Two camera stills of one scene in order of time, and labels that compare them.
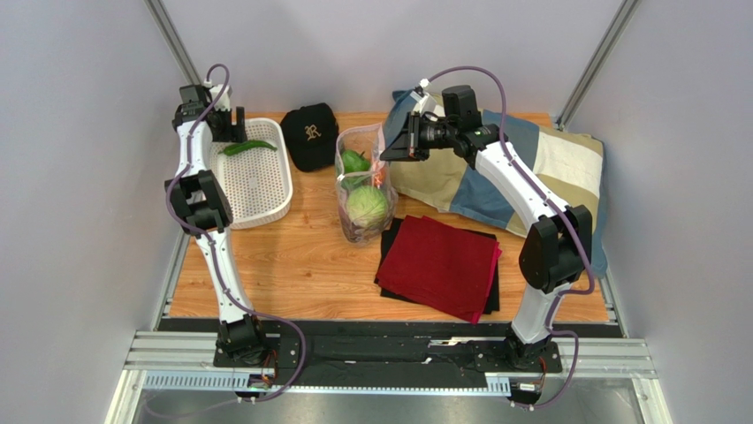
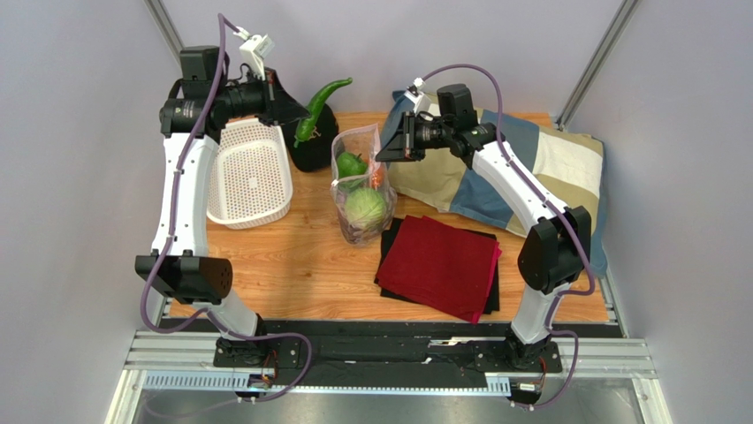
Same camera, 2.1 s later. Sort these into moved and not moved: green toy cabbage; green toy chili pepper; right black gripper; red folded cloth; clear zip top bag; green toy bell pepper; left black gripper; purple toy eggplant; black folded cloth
Moved: green toy chili pepper; green toy bell pepper; left black gripper
Not moved: red folded cloth; green toy cabbage; black folded cloth; right black gripper; purple toy eggplant; clear zip top bag
